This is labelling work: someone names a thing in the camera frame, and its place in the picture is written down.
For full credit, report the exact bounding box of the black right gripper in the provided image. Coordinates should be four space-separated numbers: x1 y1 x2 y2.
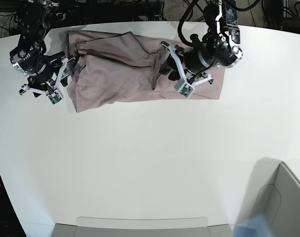
9 46 77 87

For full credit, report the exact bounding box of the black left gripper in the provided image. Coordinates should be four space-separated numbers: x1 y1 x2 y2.
161 33 218 81

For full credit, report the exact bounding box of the pink T-shirt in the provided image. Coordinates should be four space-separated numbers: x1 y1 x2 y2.
65 30 226 114

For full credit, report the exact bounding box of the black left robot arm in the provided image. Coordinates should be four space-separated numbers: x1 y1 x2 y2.
159 0 243 84

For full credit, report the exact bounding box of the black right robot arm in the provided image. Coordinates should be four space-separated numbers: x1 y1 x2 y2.
9 0 69 87

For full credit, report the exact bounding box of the grey box at bottom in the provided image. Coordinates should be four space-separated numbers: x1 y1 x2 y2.
51 217 233 237

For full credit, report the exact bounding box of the grey box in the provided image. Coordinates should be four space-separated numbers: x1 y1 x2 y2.
51 217 233 237
252 163 300 237

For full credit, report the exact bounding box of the grey box at right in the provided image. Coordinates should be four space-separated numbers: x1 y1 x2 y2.
252 163 300 237

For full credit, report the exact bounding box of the blue blurred object bottom right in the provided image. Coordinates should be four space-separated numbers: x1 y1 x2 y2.
233 215 274 237

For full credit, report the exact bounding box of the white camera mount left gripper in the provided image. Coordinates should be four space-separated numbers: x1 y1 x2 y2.
161 41 214 99

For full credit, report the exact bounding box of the white camera mount gripper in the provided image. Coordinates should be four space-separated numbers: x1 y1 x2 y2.
19 56 69 105
161 41 214 99

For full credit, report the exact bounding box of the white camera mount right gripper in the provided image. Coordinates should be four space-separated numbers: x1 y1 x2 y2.
19 56 69 105

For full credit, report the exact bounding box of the bundle of black cables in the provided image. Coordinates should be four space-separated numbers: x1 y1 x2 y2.
129 0 300 28

